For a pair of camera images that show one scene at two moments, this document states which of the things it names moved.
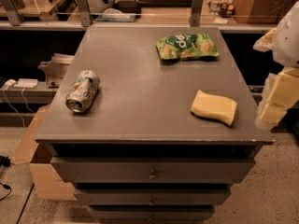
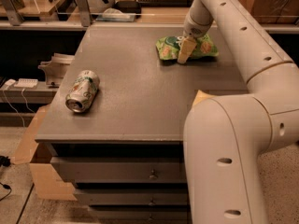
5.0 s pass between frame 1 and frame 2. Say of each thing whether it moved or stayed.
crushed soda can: stayed
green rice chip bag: stayed
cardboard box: stayed
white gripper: moved
